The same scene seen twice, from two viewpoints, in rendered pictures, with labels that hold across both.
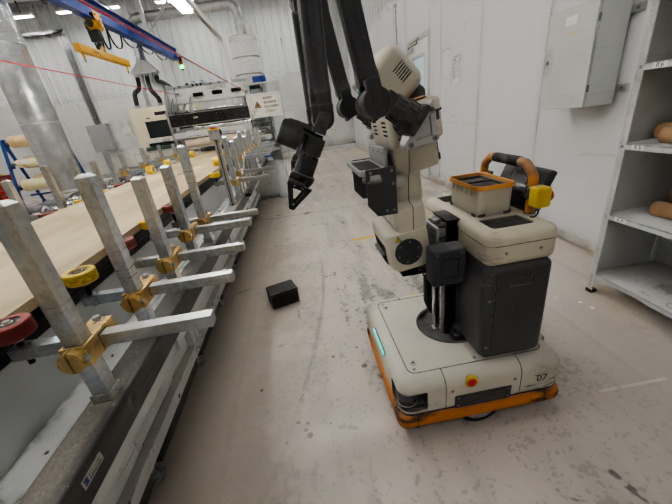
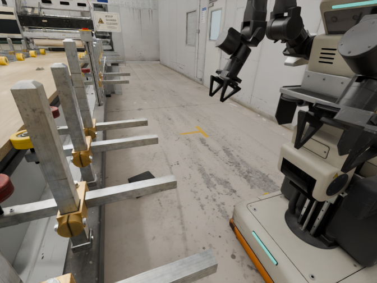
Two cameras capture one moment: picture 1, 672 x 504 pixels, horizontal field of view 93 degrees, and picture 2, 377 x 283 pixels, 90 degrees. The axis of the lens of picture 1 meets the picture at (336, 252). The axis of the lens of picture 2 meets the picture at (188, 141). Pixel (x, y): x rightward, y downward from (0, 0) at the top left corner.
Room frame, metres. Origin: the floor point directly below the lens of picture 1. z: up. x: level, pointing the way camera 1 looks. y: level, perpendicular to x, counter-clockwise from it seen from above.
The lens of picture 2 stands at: (0.69, 0.44, 1.19)
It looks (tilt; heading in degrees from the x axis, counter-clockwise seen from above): 28 degrees down; 343
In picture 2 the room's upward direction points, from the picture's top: 2 degrees clockwise
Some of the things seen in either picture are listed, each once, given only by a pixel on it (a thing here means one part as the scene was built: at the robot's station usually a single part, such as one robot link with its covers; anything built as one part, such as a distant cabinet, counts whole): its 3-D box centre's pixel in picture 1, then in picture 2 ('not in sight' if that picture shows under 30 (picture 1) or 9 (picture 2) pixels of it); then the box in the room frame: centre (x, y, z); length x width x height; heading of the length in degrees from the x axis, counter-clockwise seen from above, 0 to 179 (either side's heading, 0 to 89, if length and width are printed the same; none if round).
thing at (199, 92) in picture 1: (230, 143); (74, 48); (5.65, 1.50, 0.95); 1.65 x 0.70 x 1.90; 94
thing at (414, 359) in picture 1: (447, 343); (304, 238); (1.18, -0.47, 0.16); 0.67 x 0.64 x 0.25; 94
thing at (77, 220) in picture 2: (170, 259); (74, 207); (1.09, 0.60, 0.81); 0.14 x 0.06 x 0.05; 4
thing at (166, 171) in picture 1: (184, 223); (79, 141); (1.32, 0.62, 0.88); 0.04 x 0.04 x 0.48; 4
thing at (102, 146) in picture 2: (201, 229); (99, 147); (1.36, 0.57, 0.83); 0.43 x 0.03 x 0.04; 94
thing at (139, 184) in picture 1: (162, 244); (65, 192); (1.07, 0.60, 0.88); 0.04 x 0.04 x 0.48; 4
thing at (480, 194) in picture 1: (479, 193); not in sight; (1.19, -0.58, 0.87); 0.23 x 0.15 x 0.11; 4
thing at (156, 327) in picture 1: (116, 335); not in sight; (0.61, 0.52, 0.83); 0.43 x 0.03 x 0.04; 94
